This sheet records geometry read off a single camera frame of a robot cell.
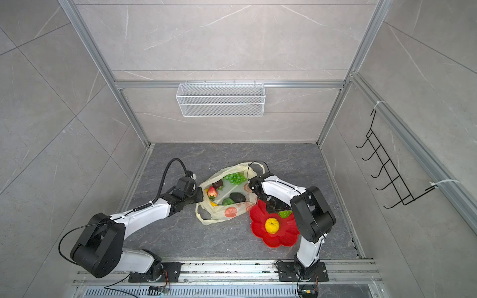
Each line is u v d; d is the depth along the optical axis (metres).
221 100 1.00
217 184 0.95
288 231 0.83
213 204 0.89
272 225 0.80
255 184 0.68
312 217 0.48
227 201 0.88
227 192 0.97
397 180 0.63
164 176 0.66
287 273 0.73
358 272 0.75
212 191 0.93
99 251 0.42
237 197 0.91
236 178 0.98
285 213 0.82
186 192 0.70
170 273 0.73
